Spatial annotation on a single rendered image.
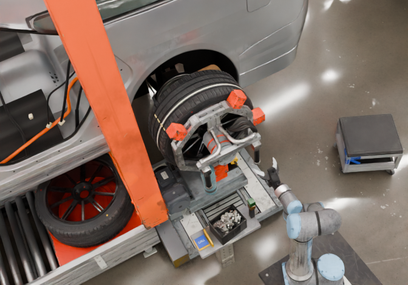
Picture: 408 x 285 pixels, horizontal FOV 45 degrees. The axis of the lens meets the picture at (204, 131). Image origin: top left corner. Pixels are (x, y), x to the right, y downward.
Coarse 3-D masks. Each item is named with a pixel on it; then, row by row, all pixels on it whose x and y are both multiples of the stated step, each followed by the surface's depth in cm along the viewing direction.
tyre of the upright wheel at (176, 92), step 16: (192, 80) 293; (208, 80) 294; (224, 80) 299; (160, 96) 297; (176, 96) 290; (192, 96) 287; (208, 96) 285; (224, 96) 291; (160, 112) 296; (176, 112) 286; (192, 112) 287; (160, 128) 295; (160, 144) 300
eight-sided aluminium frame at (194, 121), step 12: (216, 108) 289; (228, 108) 287; (240, 108) 295; (192, 120) 284; (204, 120) 284; (252, 120) 309; (192, 132) 287; (240, 132) 323; (252, 132) 318; (180, 144) 289; (180, 156) 299; (180, 168) 307; (192, 168) 315
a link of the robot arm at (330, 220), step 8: (304, 208) 286; (312, 208) 271; (320, 208) 256; (328, 208) 237; (320, 216) 228; (328, 216) 229; (336, 216) 232; (328, 224) 227; (336, 224) 230; (328, 232) 229
